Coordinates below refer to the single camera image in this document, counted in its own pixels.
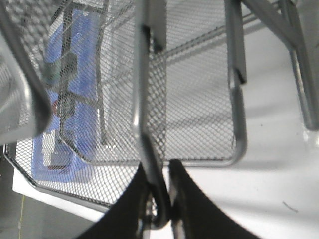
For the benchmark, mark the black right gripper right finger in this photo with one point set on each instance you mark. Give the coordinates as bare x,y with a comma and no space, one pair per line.
194,215

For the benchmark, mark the silver mesh top tray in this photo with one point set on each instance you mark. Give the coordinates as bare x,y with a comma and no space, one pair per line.
25,110

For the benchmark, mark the red emergency stop button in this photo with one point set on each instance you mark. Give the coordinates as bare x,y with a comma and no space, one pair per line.
64,107

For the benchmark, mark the silver mesh tray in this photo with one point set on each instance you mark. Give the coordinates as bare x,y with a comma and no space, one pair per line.
106,180
25,110
195,103

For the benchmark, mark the white circuit breaker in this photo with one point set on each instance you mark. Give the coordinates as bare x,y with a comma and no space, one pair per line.
56,154

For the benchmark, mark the grey metal rack frame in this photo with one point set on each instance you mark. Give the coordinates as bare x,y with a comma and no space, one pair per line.
285,24

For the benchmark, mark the blue plastic tray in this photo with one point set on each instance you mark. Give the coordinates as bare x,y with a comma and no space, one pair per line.
76,31

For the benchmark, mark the green and beige switch block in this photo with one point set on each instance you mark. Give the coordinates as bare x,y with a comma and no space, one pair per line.
63,66

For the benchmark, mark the silver mesh bottom tray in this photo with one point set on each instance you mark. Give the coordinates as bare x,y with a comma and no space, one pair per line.
195,103

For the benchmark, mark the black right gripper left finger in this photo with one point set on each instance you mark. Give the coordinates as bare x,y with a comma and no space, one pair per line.
132,214

